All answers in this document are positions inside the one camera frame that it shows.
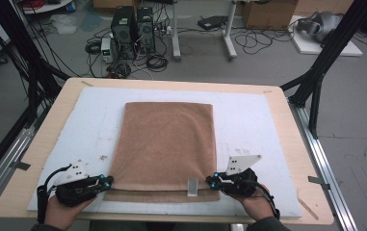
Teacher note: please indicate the aluminium rail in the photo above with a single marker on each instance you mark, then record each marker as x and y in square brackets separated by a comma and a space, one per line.
[319, 154]
[1, 166]

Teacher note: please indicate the grey tape strip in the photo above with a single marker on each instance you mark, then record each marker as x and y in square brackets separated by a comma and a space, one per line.
[22, 165]
[318, 181]

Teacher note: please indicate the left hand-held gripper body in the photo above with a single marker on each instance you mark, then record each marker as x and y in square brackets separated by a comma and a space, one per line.
[75, 191]

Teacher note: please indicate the thin wooden strip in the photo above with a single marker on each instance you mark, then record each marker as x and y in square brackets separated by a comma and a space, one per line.
[308, 208]

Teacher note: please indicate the large cardboard box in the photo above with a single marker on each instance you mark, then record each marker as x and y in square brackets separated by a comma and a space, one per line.
[269, 14]

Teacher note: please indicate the person's right hand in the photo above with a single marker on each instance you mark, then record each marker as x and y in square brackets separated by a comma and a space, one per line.
[258, 205]

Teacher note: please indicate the clear plastic bag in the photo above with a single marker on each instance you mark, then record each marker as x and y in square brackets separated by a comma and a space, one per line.
[63, 24]

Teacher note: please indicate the low cardboard box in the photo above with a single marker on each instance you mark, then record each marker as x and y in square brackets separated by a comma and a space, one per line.
[113, 3]

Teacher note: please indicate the white floor board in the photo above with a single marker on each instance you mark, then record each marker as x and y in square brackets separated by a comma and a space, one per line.
[309, 48]

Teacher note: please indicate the flat black device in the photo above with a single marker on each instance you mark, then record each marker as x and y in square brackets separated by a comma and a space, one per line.
[212, 22]

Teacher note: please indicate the large black computer tower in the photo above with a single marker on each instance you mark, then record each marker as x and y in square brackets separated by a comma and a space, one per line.
[123, 29]

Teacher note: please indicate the white power supply unit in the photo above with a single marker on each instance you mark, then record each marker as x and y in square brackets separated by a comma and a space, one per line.
[107, 49]

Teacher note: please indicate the person's left hand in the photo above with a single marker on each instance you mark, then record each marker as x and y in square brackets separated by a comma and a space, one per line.
[60, 213]

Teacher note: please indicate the round white table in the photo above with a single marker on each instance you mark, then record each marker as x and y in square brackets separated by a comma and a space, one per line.
[47, 6]

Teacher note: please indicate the white table leg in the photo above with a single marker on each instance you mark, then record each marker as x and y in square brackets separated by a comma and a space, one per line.
[176, 32]
[230, 32]

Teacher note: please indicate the slim black computer tower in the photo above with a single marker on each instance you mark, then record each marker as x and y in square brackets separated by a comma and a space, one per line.
[145, 29]

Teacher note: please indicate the grey rounded machine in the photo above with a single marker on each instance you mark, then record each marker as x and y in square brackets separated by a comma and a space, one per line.
[324, 24]

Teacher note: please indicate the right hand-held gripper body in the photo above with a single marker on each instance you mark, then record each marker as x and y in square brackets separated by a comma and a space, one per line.
[240, 184]

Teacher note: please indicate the beige terry towel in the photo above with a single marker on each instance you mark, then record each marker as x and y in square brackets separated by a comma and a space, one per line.
[165, 144]

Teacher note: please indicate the black frame stand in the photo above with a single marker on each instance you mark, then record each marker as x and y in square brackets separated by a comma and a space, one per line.
[20, 41]
[332, 48]

